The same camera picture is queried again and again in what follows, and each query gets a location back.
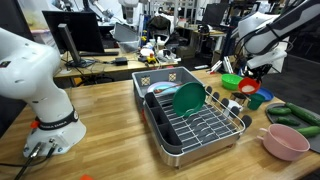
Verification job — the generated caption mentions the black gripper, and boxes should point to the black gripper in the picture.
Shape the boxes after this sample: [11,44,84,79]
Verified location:
[249,64,273,85]

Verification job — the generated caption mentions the small red bowl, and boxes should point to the small red bowl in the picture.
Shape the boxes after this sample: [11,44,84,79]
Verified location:
[237,77,262,95]

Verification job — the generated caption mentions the white rice grains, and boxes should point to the white rice grains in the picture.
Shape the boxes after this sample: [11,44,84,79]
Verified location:
[241,84,257,94]

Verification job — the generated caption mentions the silver metal jug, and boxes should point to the silver metal jug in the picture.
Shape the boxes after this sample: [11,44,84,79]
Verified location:
[229,91,251,106]

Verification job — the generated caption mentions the bright green plastic bowl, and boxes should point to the bright green plastic bowl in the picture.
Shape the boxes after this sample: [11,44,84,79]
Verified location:
[220,73,244,91]

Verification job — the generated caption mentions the blue plastic plate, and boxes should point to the blue plastic plate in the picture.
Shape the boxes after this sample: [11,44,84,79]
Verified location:
[254,86,275,102]

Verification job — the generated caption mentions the dark green plastic cup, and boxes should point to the dark green plastic cup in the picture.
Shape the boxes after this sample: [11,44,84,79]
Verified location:
[247,92,266,111]

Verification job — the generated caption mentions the white plastic cup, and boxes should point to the white plastic cup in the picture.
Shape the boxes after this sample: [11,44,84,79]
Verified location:
[222,99,244,118]

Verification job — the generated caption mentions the green cucumber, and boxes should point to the green cucumber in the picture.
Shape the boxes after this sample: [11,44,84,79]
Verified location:
[284,102,320,127]
[295,125,320,138]
[267,106,293,117]
[275,116,301,127]

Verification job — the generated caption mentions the green plastic plate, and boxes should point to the green plastic plate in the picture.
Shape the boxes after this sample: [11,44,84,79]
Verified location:
[172,81,207,118]

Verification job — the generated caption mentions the black background monitor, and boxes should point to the black background monitor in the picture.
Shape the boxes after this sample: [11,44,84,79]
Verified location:
[201,3,231,28]

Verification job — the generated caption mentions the round gray tray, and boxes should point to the round gray tray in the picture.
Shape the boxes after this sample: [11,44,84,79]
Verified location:
[265,102,320,154]

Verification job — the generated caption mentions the red utensil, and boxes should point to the red utensil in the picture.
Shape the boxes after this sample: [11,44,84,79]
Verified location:
[153,83,184,94]

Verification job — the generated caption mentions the lavender plate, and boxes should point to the lavender plate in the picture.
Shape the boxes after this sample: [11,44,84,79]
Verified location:
[146,81,181,95]

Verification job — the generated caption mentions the gray plastic bin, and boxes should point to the gray plastic bin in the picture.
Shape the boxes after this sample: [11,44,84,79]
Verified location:
[131,66,204,109]

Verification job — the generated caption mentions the silver and gray dish rack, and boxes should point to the silver and gray dish rack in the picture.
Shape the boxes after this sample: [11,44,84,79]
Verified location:
[143,85,253,168]

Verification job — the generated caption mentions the yellow toy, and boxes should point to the yellow toy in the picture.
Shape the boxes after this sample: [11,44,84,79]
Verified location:
[146,53,158,65]

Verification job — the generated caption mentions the black bag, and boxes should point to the black bag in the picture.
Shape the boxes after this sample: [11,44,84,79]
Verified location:
[146,14,172,34]

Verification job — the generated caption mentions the white round dish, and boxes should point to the white round dish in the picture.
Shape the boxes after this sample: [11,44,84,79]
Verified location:
[139,47,154,57]

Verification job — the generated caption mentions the clear plastic box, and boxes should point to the clear plastic box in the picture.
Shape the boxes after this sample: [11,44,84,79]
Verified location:
[118,39,141,54]

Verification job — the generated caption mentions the black power adapter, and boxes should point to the black power adapter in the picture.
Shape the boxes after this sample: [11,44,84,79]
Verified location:
[114,57,129,66]

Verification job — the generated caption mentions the gray laptop lid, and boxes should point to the gray laptop lid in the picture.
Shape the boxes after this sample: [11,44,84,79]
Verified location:
[113,22,140,43]

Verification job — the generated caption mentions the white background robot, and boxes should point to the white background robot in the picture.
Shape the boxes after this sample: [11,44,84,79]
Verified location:
[118,0,141,25]

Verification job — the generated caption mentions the wooden office desk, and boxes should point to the wooden office desk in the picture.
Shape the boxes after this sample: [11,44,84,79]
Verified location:
[53,48,183,80]

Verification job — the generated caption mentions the black keyboard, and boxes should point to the black keyboard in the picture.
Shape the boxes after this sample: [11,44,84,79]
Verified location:
[78,50,120,57]

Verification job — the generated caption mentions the black computer monitor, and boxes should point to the black computer monitor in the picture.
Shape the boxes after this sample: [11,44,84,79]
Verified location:
[42,10,105,54]

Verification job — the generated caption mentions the black monitor stand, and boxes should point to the black monitor stand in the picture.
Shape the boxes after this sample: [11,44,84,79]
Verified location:
[58,23,97,69]

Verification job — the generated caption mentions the black extrusion camera stand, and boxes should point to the black extrusion camera stand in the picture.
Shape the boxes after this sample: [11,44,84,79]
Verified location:
[206,16,243,76]

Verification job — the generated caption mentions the pink bowl with handle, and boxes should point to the pink bowl with handle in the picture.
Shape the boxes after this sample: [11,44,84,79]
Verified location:
[255,123,311,162]

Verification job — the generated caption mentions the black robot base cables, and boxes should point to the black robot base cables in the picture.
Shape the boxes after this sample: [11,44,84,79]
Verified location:
[0,142,58,180]

